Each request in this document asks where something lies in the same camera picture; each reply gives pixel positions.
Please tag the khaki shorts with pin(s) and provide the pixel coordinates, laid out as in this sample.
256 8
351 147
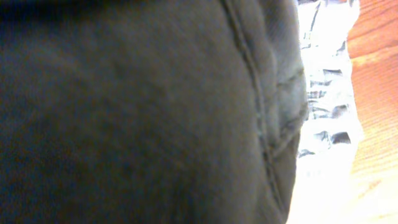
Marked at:
183 111

